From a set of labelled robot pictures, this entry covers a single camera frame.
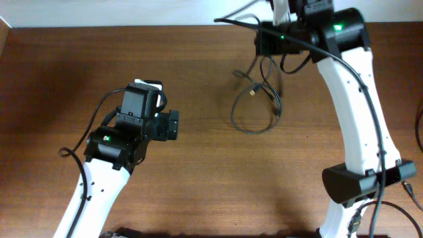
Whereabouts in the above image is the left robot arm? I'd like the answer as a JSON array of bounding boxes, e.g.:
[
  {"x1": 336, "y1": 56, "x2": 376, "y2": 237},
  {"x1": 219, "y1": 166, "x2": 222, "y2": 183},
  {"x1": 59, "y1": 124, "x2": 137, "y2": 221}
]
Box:
[{"x1": 54, "y1": 79, "x2": 179, "y2": 237}]

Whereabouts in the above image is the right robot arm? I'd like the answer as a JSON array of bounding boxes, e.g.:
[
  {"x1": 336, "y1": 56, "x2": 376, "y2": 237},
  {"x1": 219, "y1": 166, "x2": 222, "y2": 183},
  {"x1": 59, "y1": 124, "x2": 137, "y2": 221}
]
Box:
[{"x1": 256, "y1": 1, "x2": 416, "y2": 238}]

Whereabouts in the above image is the right camera cable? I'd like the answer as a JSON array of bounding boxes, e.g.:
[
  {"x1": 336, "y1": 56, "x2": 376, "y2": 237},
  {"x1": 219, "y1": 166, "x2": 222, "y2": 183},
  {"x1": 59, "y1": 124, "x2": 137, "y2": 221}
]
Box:
[{"x1": 213, "y1": 0, "x2": 387, "y2": 238}]

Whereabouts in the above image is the black usb cable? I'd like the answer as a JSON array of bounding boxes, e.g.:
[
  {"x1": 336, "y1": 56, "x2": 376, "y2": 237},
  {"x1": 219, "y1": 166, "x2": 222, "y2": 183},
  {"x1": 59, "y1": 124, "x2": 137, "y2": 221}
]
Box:
[
  {"x1": 347, "y1": 200, "x2": 423, "y2": 238},
  {"x1": 401, "y1": 108, "x2": 423, "y2": 212},
  {"x1": 230, "y1": 54, "x2": 284, "y2": 135}
]

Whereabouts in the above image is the camera cable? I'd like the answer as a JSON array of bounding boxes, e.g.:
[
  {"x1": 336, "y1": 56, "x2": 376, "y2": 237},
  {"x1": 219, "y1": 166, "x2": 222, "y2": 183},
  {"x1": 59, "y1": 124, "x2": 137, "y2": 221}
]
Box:
[
  {"x1": 58, "y1": 80, "x2": 168, "y2": 238},
  {"x1": 213, "y1": 0, "x2": 387, "y2": 238}
]

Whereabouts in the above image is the left camera cable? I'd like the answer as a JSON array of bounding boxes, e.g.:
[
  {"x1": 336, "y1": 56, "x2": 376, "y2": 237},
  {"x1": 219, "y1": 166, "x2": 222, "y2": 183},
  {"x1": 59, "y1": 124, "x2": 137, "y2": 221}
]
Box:
[{"x1": 58, "y1": 80, "x2": 168, "y2": 238}]

